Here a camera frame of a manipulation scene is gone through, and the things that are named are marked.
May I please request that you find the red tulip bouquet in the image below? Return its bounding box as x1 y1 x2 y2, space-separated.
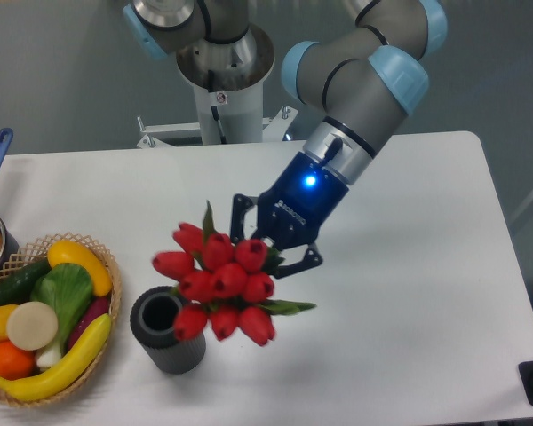
152 205 316 346

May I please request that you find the beige round slice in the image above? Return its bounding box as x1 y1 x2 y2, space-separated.
6 302 59 351

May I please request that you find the orange fruit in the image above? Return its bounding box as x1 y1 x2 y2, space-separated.
0 341 35 381

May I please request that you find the woven wicker basket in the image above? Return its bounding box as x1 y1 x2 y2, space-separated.
0 233 122 407

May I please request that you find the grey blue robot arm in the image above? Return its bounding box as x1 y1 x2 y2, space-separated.
123 1 448 278

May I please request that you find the green cucumber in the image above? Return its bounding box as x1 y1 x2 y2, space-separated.
0 258 51 306

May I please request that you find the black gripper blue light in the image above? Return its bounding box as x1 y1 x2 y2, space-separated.
230 153 348 279

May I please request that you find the long yellow banana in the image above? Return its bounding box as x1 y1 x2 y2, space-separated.
0 313 112 402

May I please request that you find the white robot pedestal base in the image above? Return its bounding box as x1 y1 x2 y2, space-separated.
137 24 298 148

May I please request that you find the purple sweet potato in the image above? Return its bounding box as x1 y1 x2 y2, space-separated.
66 297 110 351

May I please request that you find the green bok choy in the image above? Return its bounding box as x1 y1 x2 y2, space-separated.
30 263 93 371

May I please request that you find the dark grey ribbed vase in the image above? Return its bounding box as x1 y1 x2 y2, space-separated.
130 286 206 375

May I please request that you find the yellow squash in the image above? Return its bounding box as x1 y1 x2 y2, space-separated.
47 240 113 297

